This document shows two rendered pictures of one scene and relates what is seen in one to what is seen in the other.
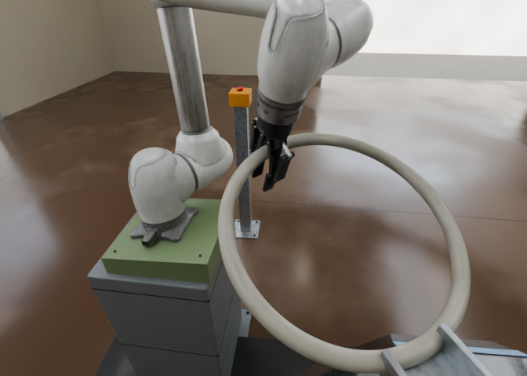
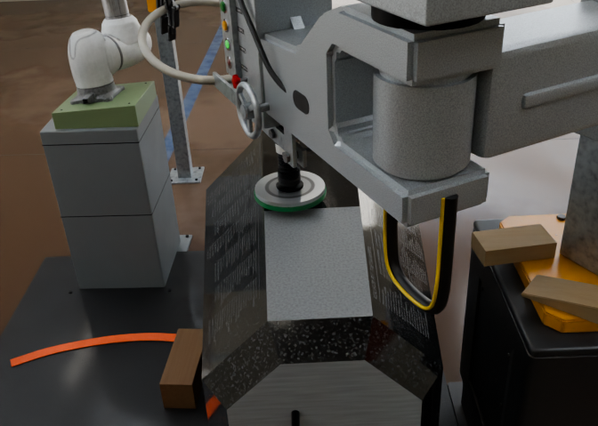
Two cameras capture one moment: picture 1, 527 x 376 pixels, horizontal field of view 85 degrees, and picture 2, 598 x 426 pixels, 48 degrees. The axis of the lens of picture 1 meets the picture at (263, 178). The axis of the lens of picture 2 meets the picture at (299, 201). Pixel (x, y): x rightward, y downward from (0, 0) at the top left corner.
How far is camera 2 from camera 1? 2.03 m
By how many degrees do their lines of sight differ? 5
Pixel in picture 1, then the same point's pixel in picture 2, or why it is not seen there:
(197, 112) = (117, 0)
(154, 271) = (94, 119)
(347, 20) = not seen: outside the picture
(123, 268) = (69, 121)
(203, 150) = (125, 30)
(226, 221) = (141, 36)
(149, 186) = (86, 53)
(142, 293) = (84, 142)
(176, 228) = (108, 92)
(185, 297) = (119, 140)
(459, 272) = not seen: hidden behind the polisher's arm
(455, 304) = not seen: hidden behind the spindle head
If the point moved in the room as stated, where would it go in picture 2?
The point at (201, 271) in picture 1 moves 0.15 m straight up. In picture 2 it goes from (131, 114) to (125, 77)
